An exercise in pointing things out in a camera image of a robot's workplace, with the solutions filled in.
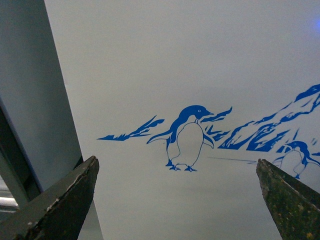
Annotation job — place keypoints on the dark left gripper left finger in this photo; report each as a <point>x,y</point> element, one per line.
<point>59,212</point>

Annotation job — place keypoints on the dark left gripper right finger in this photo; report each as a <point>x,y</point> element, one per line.
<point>294,207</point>

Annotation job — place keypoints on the grey cabinet beside freezer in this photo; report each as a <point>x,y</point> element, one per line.
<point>38,137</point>

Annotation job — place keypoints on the white blue chest freezer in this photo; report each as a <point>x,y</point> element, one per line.
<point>178,99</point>

